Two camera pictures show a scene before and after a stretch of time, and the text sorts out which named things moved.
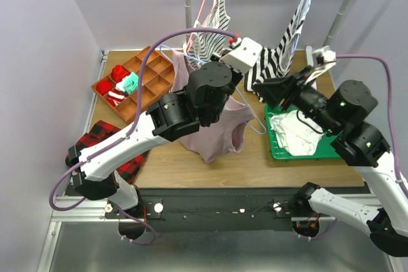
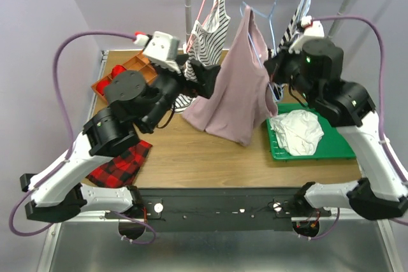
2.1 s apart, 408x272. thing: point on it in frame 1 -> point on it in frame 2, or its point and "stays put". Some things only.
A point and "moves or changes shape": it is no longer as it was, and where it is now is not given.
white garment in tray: (299, 135) stays put
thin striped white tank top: (202, 47) stays put
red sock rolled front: (103, 86) stays put
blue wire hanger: (262, 132) -> (243, 4)
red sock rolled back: (118, 72) stays put
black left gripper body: (210, 114) -> (194, 74)
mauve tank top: (225, 135) moves or changes shape
